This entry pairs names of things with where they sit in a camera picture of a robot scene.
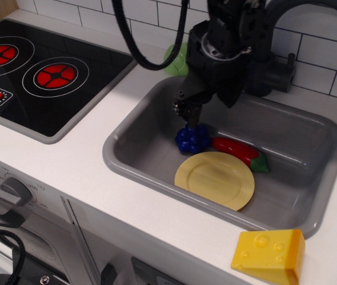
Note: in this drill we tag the dark grey faucet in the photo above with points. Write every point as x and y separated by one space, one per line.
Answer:
265 73

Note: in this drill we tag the blue toy blueberries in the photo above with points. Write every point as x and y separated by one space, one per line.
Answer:
193 140

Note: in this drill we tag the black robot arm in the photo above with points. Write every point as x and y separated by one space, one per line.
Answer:
249 13

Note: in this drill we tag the green toy lettuce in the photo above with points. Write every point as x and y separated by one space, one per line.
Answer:
179 66

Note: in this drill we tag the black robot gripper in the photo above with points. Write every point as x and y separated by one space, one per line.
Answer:
217 64

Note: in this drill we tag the grey oven knob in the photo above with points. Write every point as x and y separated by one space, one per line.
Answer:
14 192

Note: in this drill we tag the yellow toy plate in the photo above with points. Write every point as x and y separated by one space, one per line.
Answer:
218 177

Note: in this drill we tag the black toy stove top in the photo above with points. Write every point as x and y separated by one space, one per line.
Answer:
49 82

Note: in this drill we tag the grey toy oven front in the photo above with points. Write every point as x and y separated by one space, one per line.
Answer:
57 249

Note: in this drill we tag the red toy chili pepper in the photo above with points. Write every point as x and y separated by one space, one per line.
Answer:
254 159

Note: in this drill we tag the yellow toy cheese wedge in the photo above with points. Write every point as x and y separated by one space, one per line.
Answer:
275 256

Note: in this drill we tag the grey sink basin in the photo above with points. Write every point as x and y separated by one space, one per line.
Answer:
299 147

